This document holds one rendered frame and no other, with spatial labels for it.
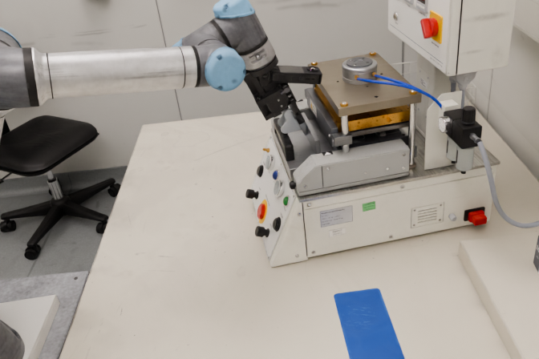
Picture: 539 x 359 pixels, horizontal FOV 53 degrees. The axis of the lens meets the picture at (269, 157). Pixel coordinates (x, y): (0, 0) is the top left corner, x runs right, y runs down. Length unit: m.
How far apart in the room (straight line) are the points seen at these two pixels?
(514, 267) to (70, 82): 0.92
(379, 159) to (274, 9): 1.66
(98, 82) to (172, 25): 1.84
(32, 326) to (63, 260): 1.49
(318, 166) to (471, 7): 0.43
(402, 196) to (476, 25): 0.39
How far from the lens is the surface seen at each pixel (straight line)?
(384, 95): 1.16
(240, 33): 1.11
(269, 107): 1.19
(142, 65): 0.94
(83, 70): 0.93
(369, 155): 1.16
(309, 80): 1.19
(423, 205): 1.27
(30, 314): 1.31
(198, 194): 1.55
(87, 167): 3.20
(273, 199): 1.30
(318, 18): 2.75
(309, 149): 1.25
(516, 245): 1.28
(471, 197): 1.32
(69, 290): 1.36
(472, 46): 1.14
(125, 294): 1.29
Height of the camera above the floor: 1.60
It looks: 31 degrees down
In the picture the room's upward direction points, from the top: 7 degrees counter-clockwise
